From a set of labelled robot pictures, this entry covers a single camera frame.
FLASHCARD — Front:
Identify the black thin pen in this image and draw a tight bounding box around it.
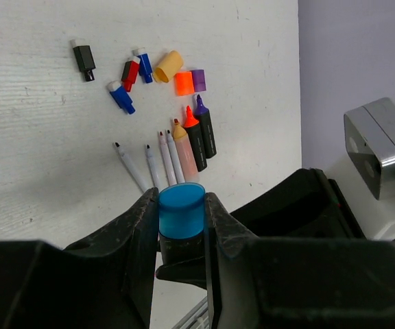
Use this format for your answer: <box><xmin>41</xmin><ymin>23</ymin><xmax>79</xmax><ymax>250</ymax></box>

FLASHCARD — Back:
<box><xmin>114</xmin><ymin>142</ymin><xmax>149</xmax><ymax>193</ymax></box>

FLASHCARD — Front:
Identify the aluminium table frame rail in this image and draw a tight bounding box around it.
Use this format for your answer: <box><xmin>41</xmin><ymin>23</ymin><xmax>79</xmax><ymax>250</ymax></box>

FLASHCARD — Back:
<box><xmin>173</xmin><ymin>297</ymin><xmax>210</xmax><ymax>329</ymax></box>

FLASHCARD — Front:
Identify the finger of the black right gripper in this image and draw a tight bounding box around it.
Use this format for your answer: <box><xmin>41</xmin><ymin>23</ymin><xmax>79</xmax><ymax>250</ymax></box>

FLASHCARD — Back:
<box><xmin>156</xmin><ymin>167</ymin><xmax>366</xmax><ymax>292</ymax></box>

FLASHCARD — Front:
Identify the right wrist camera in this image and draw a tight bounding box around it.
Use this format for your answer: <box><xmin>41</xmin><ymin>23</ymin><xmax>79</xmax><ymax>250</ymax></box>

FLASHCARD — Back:
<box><xmin>343</xmin><ymin>97</ymin><xmax>395</xmax><ymax>241</ymax></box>

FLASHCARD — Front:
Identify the purple highlighter cap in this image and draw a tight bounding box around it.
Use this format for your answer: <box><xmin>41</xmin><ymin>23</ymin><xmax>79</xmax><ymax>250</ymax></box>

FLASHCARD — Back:
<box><xmin>191</xmin><ymin>69</ymin><xmax>206</xmax><ymax>93</ymax></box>

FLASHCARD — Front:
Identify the blue cap thin pen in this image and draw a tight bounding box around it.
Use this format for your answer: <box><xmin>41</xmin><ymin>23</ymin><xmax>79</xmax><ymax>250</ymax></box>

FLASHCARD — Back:
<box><xmin>167</xmin><ymin>130</ymin><xmax>185</xmax><ymax>184</ymax></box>

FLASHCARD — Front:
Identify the blue black highlighter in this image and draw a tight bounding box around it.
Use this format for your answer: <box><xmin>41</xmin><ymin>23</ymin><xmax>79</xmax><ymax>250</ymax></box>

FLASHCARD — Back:
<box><xmin>159</xmin><ymin>232</ymin><xmax>204</xmax><ymax>265</ymax></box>

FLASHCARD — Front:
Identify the pale orange highlighter cap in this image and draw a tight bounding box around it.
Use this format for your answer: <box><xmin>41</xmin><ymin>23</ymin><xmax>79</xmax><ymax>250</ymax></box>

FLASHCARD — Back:
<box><xmin>153</xmin><ymin>50</ymin><xmax>184</xmax><ymax>83</ymax></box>

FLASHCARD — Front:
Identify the red cap thin pen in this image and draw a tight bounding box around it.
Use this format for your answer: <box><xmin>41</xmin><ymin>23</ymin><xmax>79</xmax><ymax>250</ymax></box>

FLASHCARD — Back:
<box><xmin>158</xmin><ymin>131</ymin><xmax>177</xmax><ymax>186</ymax></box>

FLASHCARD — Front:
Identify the orange black highlighter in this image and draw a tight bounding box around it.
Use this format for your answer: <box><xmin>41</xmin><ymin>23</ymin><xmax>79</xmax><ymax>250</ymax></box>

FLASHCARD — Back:
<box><xmin>183</xmin><ymin>106</ymin><xmax>207</xmax><ymax>172</ymax></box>

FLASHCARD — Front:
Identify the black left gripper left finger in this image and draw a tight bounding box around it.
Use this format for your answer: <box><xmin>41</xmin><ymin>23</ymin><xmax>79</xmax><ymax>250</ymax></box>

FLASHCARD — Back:
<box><xmin>0</xmin><ymin>188</ymin><xmax>158</xmax><ymax>328</ymax></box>

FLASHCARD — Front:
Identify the pale orange yellow highlighter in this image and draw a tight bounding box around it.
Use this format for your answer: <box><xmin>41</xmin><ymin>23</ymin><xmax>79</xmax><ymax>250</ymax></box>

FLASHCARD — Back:
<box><xmin>173</xmin><ymin>119</ymin><xmax>199</xmax><ymax>183</ymax></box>

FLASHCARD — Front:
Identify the blue highlighter cap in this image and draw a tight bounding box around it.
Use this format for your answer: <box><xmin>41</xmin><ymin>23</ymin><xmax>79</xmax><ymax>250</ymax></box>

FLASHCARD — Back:
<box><xmin>158</xmin><ymin>182</ymin><xmax>205</xmax><ymax>239</ymax></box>

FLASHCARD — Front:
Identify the purple black highlighter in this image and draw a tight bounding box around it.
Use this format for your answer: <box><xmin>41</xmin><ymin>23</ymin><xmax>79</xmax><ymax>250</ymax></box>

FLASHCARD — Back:
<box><xmin>194</xmin><ymin>95</ymin><xmax>217</xmax><ymax>158</ymax></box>

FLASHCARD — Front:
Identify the black pen cap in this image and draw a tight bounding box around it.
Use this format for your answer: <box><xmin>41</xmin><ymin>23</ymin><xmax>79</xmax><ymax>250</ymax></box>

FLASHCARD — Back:
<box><xmin>70</xmin><ymin>39</ymin><xmax>96</xmax><ymax>82</ymax></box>

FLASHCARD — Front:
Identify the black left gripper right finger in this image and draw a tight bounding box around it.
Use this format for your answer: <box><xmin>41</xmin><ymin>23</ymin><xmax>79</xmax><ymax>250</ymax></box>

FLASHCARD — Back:
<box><xmin>204</xmin><ymin>193</ymin><xmax>395</xmax><ymax>328</ymax></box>

